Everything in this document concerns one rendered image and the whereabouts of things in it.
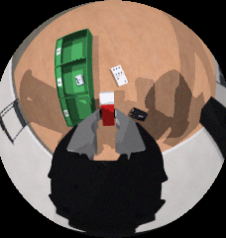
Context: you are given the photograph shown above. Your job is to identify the green three-compartment bin rack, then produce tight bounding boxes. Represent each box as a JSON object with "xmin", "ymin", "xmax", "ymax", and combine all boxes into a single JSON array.
[{"xmin": 55, "ymin": 28, "xmax": 96, "ymax": 127}]

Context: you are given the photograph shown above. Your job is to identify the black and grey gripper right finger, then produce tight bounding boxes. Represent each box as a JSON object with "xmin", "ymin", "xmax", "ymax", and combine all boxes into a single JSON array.
[{"xmin": 114, "ymin": 108, "xmax": 168, "ymax": 183}]

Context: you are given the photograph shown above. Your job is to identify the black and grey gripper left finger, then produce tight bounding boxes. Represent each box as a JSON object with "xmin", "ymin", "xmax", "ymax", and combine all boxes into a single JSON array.
[{"xmin": 48, "ymin": 109, "xmax": 102, "ymax": 179}]

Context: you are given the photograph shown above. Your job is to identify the white domino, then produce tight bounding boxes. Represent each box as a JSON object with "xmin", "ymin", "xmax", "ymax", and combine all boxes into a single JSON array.
[{"xmin": 111, "ymin": 65, "xmax": 128, "ymax": 86}]

